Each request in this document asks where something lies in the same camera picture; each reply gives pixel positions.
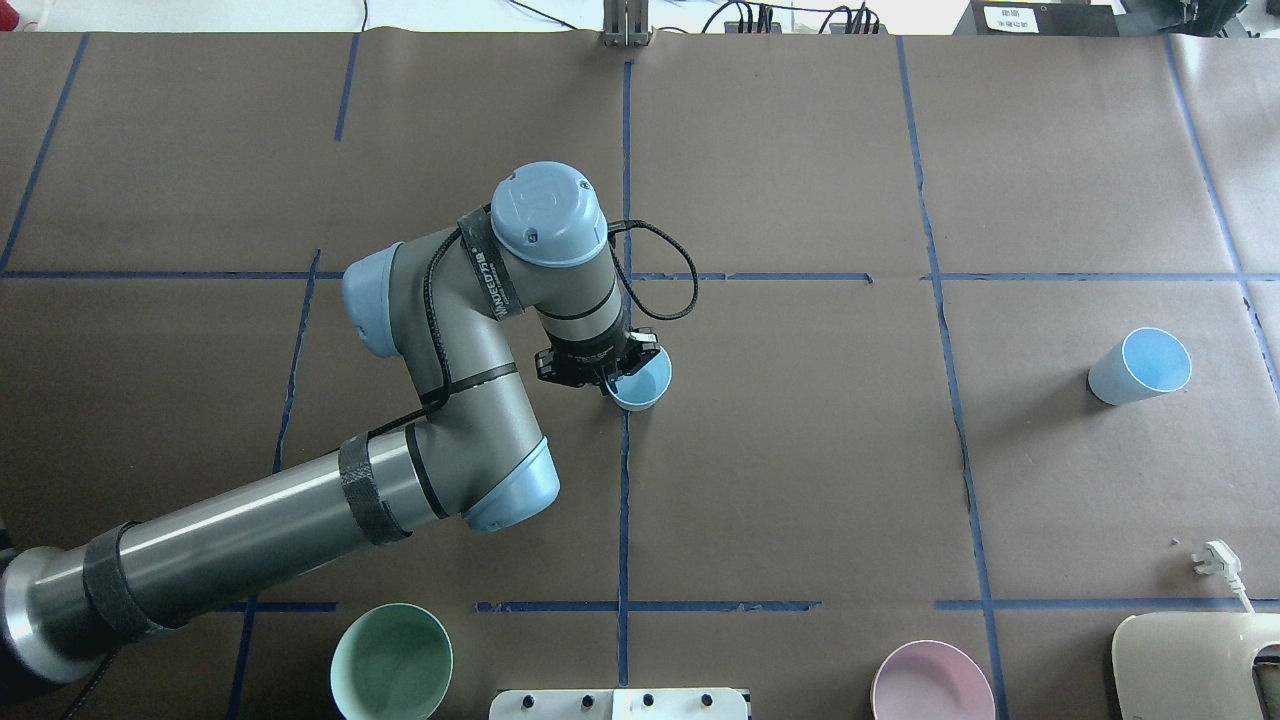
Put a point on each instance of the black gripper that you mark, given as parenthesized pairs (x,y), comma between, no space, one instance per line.
(588,358)

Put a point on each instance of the light blue cup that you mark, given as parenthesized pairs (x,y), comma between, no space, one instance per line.
(1148,363)
(643,389)

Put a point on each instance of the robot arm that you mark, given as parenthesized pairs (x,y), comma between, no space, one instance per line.
(473,450)

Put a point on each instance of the green bowl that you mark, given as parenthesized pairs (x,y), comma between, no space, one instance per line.
(394,662)

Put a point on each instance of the pink bowl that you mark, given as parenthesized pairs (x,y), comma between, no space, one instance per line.
(931,680)

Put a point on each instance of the black box with label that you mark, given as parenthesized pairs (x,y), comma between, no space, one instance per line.
(1040,18)

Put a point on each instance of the cream toaster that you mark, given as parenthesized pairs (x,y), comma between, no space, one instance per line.
(1196,665)

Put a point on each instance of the white power plug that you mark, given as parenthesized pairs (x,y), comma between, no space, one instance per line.
(1216,558)

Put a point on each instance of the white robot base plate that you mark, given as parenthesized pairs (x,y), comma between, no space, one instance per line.
(622,703)

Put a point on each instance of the aluminium frame post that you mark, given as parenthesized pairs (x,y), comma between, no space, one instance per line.
(626,23)

